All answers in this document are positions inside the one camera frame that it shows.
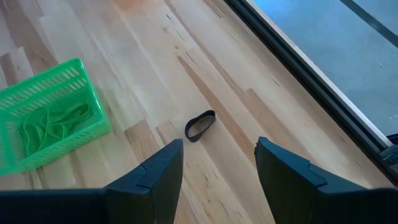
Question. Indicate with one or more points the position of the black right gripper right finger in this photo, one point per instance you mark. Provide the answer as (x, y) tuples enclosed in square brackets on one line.
[(311, 205)]

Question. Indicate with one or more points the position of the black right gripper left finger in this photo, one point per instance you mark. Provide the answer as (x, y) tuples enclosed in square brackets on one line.
[(124, 208)]

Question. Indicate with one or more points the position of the green plastic basket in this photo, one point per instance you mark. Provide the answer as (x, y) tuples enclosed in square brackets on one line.
[(18, 93)]

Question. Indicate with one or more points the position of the black aluminium table frame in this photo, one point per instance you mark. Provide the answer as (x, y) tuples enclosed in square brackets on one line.
[(311, 77)]

